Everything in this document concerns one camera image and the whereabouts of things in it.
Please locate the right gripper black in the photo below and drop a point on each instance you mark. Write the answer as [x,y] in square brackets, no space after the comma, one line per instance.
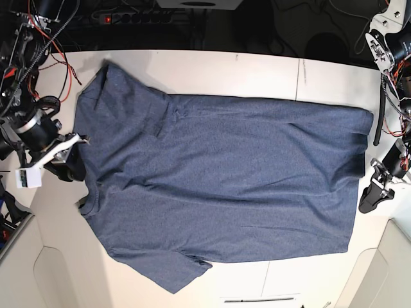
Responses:
[43,146]

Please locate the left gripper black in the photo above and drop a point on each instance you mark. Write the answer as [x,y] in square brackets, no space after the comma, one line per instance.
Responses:
[391,171]

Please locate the blue grey t-shirt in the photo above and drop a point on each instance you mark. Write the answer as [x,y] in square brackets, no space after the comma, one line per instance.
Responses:
[177,182]

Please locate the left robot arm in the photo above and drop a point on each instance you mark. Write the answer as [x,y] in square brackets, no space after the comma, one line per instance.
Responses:
[388,38]

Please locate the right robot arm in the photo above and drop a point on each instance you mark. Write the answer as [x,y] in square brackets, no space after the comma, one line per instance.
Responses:
[39,23]

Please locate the black round object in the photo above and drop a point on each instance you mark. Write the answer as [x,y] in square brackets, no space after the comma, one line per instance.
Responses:
[5,148]

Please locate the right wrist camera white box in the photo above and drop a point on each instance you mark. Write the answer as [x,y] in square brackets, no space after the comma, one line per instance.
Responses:
[28,177]

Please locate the white power strip red switch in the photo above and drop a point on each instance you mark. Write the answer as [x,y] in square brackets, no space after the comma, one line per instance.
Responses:
[155,17]

